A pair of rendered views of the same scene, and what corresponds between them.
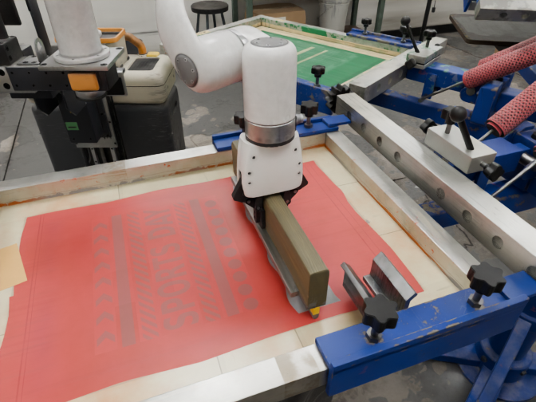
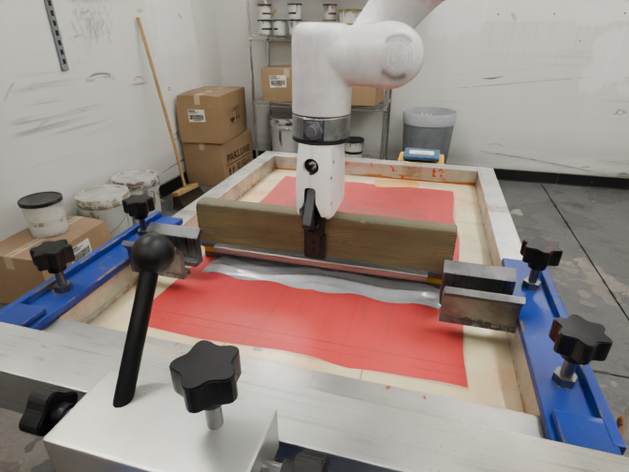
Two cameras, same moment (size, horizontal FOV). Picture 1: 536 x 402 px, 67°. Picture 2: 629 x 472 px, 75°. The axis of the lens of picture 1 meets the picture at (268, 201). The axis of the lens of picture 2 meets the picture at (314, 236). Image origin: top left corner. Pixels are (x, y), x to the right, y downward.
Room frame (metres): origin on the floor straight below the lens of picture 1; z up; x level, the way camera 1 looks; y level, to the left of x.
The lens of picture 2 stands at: (0.86, -0.45, 1.29)
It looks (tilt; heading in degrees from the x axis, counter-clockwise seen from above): 27 degrees down; 125
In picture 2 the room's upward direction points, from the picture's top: straight up
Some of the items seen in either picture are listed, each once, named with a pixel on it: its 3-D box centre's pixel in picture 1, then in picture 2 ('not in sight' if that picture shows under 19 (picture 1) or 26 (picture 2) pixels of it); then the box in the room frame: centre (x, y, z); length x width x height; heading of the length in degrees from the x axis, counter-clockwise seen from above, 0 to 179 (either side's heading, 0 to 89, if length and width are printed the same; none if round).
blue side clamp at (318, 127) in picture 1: (277, 142); (538, 345); (0.86, -0.02, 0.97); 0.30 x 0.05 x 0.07; 110
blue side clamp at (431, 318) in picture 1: (421, 331); (113, 273); (0.33, -0.21, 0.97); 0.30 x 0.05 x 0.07; 110
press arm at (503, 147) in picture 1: (474, 161); not in sight; (0.71, -0.42, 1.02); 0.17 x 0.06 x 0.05; 110
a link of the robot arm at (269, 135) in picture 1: (274, 123); (319, 125); (0.55, -0.01, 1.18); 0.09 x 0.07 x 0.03; 110
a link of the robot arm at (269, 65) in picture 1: (255, 71); (354, 68); (0.59, 0.02, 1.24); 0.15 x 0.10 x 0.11; 46
